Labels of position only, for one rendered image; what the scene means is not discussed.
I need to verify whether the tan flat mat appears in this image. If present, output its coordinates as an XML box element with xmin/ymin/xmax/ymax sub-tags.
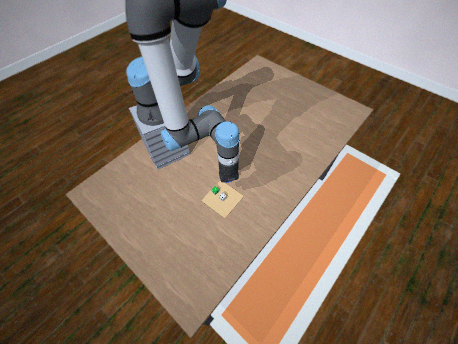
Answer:
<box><xmin>201</xmin><ymin>180</ymin><xmax>244</xmax><ymax>218</ymax></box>

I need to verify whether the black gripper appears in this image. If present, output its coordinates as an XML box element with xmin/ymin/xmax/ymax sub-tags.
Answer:
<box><xmin>218</xmin><ymin>153</ymin><xmax>239</xmax><ymax>183</ymax></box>

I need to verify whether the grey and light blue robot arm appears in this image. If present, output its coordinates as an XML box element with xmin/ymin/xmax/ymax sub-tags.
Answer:
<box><xmin>125</xmin><ymin>0</ymin><xmax>240</xmax><ymax>159</ymax></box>

